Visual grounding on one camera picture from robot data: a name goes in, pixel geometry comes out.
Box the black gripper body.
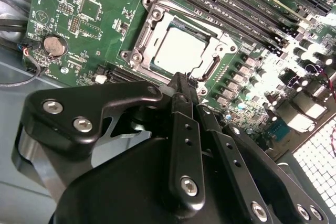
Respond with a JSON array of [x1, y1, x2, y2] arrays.
[[52, 102, 251, 224]]

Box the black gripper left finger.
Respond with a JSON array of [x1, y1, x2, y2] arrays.
[[11, 71, 206, 211]]

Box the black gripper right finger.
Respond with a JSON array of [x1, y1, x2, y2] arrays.
[[188, 76, 331, 224]]

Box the metal socket locking lever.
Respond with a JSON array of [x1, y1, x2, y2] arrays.
[[190, 55, 221, 82]]

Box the metal socket cover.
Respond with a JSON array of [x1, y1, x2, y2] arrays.
[[132, 3, 237, 77]]

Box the silver CPU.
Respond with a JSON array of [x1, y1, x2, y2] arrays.
[[153, 25, 211, 74]]

